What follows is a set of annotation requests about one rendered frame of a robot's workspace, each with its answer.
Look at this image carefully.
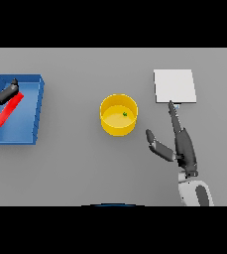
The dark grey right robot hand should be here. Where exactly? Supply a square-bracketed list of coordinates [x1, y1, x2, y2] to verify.
[145, 100, 199, 178]

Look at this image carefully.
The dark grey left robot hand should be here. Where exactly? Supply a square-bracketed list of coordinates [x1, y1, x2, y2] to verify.
[0, 73, 20, 119]

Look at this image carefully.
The red beaker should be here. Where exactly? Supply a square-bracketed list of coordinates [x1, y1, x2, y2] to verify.
[0, 91, 25, 128]

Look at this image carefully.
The pale square measuring scale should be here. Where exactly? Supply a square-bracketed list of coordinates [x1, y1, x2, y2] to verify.
[153, 68, 197, 107]

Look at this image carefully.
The yellow bowl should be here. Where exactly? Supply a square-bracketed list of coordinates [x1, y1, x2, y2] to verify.
[99, 93, 139, 137]

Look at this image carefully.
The blue tray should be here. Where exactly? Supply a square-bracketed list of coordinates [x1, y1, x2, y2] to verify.
[0, 73, 46, 146]

